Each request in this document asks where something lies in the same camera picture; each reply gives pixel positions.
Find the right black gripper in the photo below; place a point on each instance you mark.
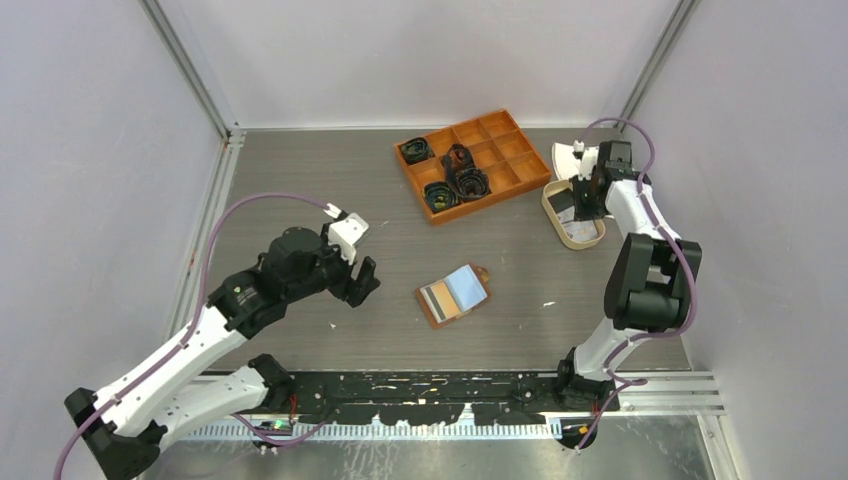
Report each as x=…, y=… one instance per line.
x=581, y=212

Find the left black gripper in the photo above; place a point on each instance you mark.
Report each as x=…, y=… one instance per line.
x=365, y=281

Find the beige oval card tray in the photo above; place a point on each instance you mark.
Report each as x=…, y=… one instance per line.
x=558, y=219

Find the brown leather card holder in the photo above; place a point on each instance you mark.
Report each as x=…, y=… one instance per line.
x=469, y=286

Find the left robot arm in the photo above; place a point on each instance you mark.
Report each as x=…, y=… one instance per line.
x=233, y=313

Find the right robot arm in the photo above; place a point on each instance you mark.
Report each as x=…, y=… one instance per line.
x=649, y=291

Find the white card in tray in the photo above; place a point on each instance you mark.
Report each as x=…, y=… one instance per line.
x=582, y=231

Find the orange card with stripe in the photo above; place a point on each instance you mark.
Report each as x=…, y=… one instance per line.
x=441, y=302

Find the white bucket hat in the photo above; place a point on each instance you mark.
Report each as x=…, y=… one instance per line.
x=565, y=164

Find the rolled dark belt bottom-left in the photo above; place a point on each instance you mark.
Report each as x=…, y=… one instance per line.
x=440, y=196

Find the rolled dark belt centre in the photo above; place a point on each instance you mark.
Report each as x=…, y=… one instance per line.
x=468, y=181

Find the orange wooden divider tray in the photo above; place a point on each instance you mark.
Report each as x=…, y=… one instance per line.
x=499, y=147

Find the rolled dark belt top-left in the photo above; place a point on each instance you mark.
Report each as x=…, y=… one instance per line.
x=416, y=150

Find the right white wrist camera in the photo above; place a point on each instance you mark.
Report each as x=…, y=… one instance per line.
x=587, y=157

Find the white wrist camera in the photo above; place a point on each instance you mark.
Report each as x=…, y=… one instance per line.
x=346, y=231
x=587, y=157

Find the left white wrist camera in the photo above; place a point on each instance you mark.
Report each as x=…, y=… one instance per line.
x=346, y=231

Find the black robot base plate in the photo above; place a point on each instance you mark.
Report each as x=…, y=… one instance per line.
x=425, y=399

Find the aluminium frame rail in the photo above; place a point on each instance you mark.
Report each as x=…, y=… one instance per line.
x=665, y=393

